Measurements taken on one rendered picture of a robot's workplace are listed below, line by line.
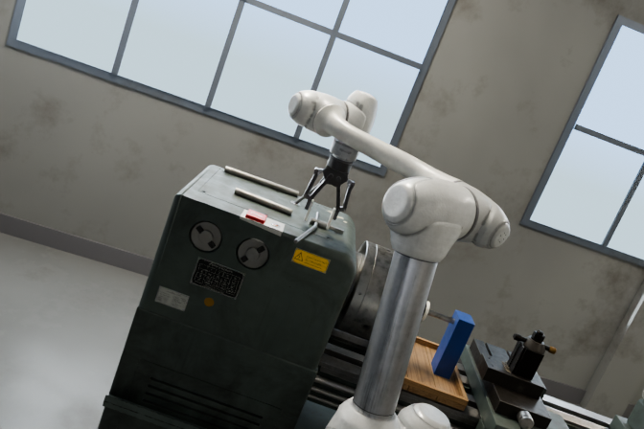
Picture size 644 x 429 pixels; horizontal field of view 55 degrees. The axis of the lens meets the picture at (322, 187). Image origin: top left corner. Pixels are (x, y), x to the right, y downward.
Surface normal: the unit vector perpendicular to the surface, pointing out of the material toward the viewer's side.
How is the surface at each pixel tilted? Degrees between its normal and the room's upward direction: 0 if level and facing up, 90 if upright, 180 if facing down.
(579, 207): 90
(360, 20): 90
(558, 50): 90
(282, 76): 90
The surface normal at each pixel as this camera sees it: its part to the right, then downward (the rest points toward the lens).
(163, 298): -0.04, 0.23
